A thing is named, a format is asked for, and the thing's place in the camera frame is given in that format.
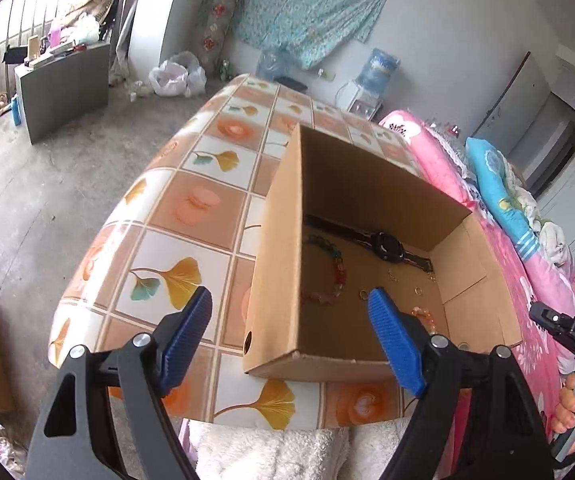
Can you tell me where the multicolour bead bracelet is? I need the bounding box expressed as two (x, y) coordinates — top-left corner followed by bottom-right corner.
(303, 234), (349, 307)

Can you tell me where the floral patchwork cushion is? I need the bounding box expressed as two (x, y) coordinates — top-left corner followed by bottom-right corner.
(194, 0), (245, 78)

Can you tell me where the white lace cover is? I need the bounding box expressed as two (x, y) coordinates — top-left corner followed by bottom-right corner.
(425, 120), (475, 196)

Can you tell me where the grey door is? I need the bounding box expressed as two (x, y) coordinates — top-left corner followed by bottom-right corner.
(472, 52), (553, 171)

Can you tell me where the cream crumpled cloth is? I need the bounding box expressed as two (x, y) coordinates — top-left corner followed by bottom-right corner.
(515, 180), (575, 268)

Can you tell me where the blue water bottle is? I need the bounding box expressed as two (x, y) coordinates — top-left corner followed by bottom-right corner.
(356, 47), (401, 98)

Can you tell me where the teal floral curtain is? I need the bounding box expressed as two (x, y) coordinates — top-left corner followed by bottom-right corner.
(220, 0), (394, 71)

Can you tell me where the pink bead bracelet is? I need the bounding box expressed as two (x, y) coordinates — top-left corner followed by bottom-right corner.
(410, 306), (441, 336)

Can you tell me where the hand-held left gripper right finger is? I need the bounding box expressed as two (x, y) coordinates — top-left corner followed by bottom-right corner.
(366, 287), (555, 480)

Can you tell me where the blue floral pillow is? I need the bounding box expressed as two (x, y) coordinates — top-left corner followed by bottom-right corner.
(465, 137), (543, 261)

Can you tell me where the ginkgo leaf patterned tablecloth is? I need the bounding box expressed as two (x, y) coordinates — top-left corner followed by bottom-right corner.
(47, 72), (421, 431)

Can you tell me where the white plastic bag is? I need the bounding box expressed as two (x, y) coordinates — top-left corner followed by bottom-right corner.
(148, 51), (207, 97)

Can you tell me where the black round watch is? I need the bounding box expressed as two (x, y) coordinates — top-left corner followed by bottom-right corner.
(306, 214), (435, 273)

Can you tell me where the grey cabinet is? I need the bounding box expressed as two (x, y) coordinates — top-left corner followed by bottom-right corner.
(14, 42), (112, 145)

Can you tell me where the white water dispenser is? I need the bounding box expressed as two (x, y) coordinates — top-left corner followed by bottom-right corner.
(340, 82), (383, 121)

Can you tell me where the brown cardboard box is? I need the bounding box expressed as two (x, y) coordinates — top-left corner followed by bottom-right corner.
(242, 122), (524, 383)

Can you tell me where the patterned fabric pile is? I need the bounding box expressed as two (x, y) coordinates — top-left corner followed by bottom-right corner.
(62, 0), (120, 36)

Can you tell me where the white fleece garment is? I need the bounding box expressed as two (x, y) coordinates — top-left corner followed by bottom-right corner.
(194, 417), (408, 480)

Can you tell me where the clear blue water jug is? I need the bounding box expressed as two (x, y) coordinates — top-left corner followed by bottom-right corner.
(258, 47), (298, 81)

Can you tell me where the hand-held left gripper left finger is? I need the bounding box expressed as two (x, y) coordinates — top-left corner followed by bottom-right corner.
(26, 285), (214, 480)

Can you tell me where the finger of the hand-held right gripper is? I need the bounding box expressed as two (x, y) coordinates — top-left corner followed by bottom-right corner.
(528, 301), (575, 361)

